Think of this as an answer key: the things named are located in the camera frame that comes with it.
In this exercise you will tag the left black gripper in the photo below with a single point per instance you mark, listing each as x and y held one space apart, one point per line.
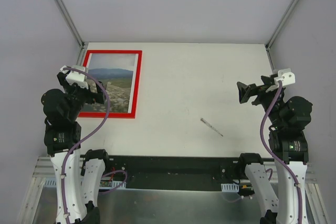
87 92

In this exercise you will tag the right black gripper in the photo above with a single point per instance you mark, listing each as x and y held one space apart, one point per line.
254 91

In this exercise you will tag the red picture frame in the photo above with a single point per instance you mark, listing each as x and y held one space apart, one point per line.
137 82

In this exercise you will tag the clear tester screwdriver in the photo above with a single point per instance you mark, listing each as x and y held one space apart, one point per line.
211 127

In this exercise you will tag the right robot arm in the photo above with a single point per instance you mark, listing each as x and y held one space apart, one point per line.
281 133

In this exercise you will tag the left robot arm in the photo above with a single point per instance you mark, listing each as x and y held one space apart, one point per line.
77 185

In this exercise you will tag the landscape photo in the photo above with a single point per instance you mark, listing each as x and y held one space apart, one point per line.
117 72

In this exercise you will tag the shiny metal floor sheet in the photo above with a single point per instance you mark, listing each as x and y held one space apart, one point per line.
163 206

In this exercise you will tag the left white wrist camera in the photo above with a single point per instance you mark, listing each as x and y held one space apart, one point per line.
75 77

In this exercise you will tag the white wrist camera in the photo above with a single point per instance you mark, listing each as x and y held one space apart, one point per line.
75 77
285 76

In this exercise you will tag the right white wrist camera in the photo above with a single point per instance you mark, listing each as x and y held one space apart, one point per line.
285 76

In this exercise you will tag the right aluminium side rail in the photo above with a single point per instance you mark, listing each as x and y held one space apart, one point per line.
270 59

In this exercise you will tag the aluminium side rail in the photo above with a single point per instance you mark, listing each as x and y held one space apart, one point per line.
82 53
270 59

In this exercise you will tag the left aluminium side rail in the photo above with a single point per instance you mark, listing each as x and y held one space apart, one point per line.
82 53

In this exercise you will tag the aluminium front rail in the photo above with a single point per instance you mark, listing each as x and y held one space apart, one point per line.
44 168

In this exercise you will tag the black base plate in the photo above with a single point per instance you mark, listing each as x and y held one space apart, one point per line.
180 173

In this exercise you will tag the right white cable duct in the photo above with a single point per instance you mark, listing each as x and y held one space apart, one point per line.
229 188

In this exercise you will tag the white cable duct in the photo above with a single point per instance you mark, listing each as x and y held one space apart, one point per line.
229 188
104 184

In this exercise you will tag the left white cable duct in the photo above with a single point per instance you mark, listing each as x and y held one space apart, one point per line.
104 184

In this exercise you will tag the left aluminium post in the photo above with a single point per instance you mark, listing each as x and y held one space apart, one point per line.
69 22

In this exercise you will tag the aluminium post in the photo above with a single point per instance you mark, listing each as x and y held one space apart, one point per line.
281 23
69 22

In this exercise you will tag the right aluminium post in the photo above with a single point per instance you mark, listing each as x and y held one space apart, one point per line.
281 23

